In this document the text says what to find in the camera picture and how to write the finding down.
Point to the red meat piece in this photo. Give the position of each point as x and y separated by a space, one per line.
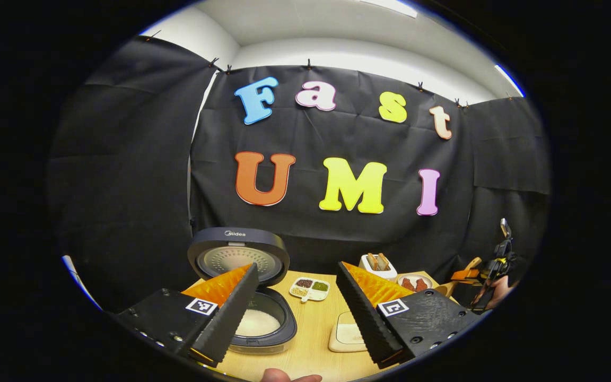
421 284
408 284

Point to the clear container of rice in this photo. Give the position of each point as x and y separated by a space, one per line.
345 334

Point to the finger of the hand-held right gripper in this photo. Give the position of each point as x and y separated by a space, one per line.
464 275

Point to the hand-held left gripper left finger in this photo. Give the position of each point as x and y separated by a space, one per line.
234 318

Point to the dark grey rice cooker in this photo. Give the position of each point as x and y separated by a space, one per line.
279 334

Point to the white toaster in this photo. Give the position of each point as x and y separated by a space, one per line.
377 275

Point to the white divided bean dish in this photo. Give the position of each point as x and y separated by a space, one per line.
311 290

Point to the white round plate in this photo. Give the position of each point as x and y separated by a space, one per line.
414 275

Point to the toast slice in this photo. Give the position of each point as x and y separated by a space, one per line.
383 261
372 261

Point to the black backdrop cloth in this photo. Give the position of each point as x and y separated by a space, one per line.
125 185

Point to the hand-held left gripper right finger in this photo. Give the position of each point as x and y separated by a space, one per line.
364 318

